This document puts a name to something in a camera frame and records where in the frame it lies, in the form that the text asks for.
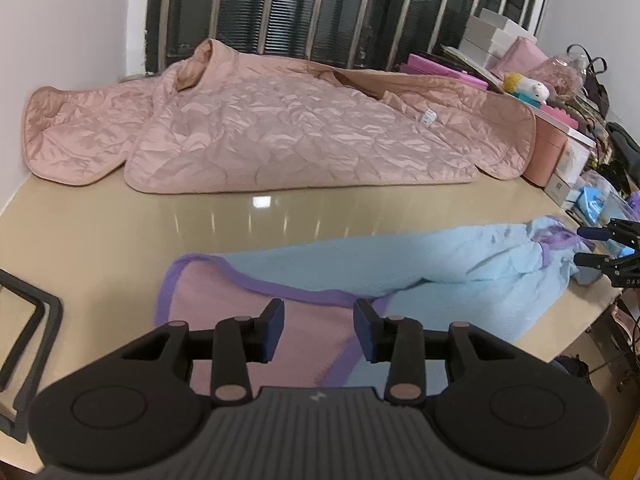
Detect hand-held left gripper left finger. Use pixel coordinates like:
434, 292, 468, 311
120, 299, 286, 406

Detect white yellow plush toy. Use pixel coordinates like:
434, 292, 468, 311
502, 72, 551, 106

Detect pink storage box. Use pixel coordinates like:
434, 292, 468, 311
520, 107, 571, 188

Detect black frame stand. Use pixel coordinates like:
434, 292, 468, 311
0, 269, 65, 443

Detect pink quilted jacket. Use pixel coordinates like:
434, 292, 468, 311
21, 37, 538, 195

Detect white storage box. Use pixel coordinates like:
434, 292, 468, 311
550, 127, 597, 188

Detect stack of white boxes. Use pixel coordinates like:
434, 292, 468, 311
457, 7, 538, 68

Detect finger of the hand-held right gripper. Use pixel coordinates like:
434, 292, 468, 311
573, 251, 626, 273
576, 217, 640, 251

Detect patterned plastic packet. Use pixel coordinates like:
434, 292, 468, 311
440, 44, 506, 83

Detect pink flat box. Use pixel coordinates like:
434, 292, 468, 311
400, 52, 488, 88

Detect pink cushion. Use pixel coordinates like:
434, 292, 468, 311
497, 37, 551, 81

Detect pink purple blue shirt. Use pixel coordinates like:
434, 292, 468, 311
154, 215, 596, 390

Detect white printed carton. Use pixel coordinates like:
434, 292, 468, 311
544, 172, 577, 209

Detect black backpack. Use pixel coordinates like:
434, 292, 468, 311
597, 122, 640, 193

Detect dark window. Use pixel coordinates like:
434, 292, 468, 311
147, 0, 556, 73

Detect pink foam piece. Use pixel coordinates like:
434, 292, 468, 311
540, 101, 581, 131

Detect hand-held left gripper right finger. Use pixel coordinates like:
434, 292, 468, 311
353, 299, 521, 406

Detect blue plastic packets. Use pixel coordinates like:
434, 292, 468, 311
570, 185, 633, 228

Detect black handbag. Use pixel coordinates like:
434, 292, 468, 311
567, 45, 612, 118

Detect pink fluffy fabric bag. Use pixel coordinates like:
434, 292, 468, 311
527, 55, 583, 101

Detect metal window railing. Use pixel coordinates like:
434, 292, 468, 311
147, 0, 573, 73

